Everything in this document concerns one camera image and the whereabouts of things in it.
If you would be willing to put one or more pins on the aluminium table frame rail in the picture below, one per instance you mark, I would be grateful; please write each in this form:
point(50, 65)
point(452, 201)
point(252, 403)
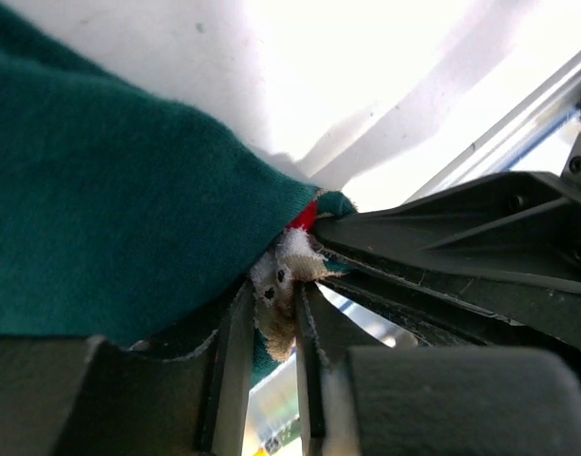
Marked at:
point(536, 134)

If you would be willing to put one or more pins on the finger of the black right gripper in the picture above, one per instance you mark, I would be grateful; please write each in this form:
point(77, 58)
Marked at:
point(519, 298)
point(515, 226)

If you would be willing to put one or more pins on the dark green reindeer sock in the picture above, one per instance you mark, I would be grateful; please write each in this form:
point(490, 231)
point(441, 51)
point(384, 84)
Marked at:
point(122, 212)

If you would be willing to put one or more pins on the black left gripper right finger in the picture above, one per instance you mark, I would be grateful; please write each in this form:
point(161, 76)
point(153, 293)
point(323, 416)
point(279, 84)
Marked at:
point(357, 396)

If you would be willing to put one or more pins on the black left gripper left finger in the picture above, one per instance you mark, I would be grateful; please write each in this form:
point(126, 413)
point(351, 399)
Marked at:
point(186, 395)

